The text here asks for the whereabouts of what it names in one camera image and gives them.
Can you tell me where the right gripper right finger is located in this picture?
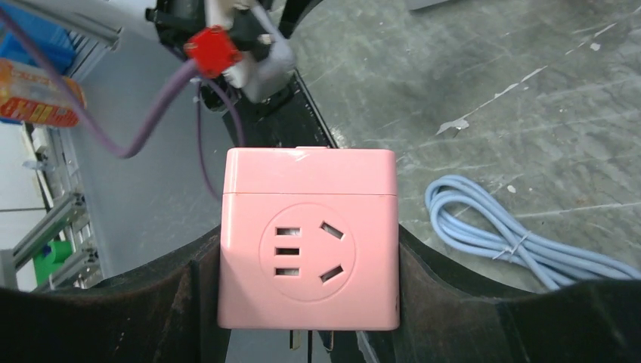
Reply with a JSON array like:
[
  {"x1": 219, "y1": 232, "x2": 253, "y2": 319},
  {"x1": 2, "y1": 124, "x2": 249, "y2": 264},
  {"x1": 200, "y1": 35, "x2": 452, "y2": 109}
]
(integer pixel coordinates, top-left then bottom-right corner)
[{"x1": 367, "y1": 228, "x2": 640, "y2": 362}]

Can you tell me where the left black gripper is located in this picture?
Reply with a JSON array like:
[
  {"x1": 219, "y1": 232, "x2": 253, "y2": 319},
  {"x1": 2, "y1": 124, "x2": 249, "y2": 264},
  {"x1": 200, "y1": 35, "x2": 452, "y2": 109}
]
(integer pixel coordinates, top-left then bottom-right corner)
[{"x1": 146, "y1": 1, "x2": 319, "y2": 99}]

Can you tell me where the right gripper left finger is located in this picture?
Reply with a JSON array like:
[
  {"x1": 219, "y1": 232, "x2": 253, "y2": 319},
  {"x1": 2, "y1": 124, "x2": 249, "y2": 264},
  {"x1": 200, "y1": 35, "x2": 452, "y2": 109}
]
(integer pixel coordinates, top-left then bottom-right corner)
[{"x1": 1, "y1": 228, "x2": 231, "y2": 362}]

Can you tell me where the light blue plug and cable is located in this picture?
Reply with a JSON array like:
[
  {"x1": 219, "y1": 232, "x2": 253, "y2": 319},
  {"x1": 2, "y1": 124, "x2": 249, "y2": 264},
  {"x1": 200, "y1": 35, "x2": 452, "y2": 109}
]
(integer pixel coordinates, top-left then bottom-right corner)
[{"x1": 424, "y1": 174, "x2": 641, "y2": 292}]

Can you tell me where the pink cube socket adapter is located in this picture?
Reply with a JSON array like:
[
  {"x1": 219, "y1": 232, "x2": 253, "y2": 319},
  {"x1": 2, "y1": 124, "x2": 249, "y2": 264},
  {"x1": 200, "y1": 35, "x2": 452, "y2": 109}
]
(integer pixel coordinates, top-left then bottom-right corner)
[{"x1": 217, "y1": 147, "x2": 400, "y2": 331}]

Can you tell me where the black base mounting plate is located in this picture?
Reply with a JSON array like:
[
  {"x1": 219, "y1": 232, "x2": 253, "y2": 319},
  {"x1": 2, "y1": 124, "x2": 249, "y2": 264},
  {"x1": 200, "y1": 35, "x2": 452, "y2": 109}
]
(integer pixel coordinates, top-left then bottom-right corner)
[{"x1": 235, "y1": 70, "x2": 337, "y2": 148}]

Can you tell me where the aluminium rail frame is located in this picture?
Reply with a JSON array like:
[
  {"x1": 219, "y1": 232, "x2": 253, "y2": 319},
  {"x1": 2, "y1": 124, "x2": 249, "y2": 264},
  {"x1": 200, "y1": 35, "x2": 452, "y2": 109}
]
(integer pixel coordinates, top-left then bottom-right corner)
[{"x1": 1, "y1": 26, "x2": 102, "y2": 292}]

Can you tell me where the orange box behind rail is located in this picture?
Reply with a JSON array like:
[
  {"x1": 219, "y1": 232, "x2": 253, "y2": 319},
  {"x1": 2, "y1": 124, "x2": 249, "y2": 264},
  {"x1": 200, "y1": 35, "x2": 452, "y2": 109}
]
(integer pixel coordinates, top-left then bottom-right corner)
[{"x1": 1, "y1": 58, "x2": 79, "y2": 128}]

